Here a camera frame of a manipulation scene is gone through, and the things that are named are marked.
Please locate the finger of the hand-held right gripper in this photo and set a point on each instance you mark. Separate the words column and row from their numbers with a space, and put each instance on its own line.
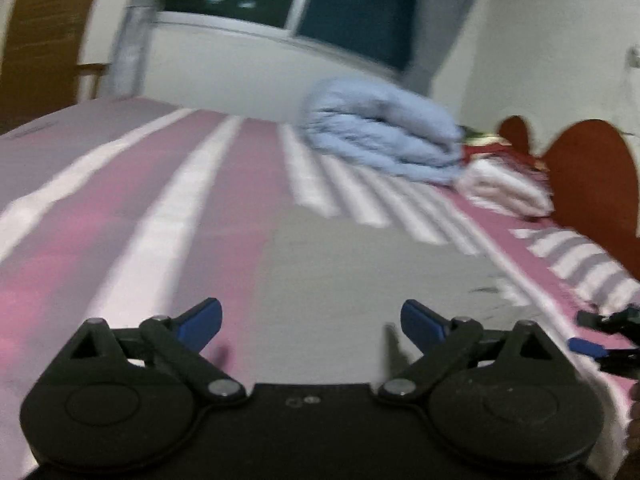
column 607, row 320
column 587, row 346

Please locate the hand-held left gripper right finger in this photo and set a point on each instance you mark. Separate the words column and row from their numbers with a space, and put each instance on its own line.
column 420, row 322

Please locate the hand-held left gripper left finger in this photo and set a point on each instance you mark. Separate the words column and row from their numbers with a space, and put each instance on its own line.
column 202, row 321

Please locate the grey pants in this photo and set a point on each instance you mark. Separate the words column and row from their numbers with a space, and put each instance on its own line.
column 360, row 285

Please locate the striped pillow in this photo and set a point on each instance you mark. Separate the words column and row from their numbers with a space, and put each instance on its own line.
column 585, row 265

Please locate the striped pink grey bedsheet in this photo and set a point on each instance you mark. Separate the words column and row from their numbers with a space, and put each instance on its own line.
column 125, row 240

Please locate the red wooden headboard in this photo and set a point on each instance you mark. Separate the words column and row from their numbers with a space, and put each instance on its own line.
column 595, row 175

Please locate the folded white quilt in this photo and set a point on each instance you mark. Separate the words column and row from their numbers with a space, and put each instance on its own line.
column 505, row 190

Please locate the red patterned blanket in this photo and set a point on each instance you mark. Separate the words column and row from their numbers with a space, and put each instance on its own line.
column 492, row 151

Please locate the folded light blue duvet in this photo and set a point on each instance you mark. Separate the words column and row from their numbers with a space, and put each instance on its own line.
column 385, row 130

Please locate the wooden chair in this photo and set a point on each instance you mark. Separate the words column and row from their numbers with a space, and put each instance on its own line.
column 95, row 80

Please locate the grey curtain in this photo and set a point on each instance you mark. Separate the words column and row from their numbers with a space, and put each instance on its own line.
column 442, row 25
column 135, row 30

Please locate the brown wooden door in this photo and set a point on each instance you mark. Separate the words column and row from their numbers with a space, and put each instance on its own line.
column 45, row 45

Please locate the sliding glass window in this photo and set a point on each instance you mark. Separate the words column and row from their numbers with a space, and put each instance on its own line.
column 350, row 5

